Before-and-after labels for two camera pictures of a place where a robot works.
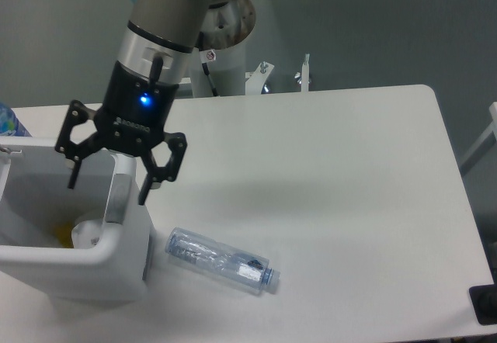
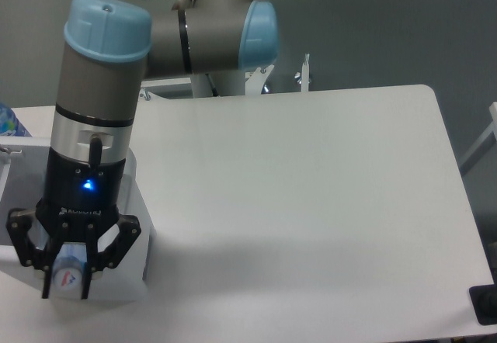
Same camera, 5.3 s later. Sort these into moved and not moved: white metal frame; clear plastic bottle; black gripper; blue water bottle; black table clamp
Moved: black gripper; clear plastic bottle
Not moved: blue water bottle; black table clamp; white metal frame
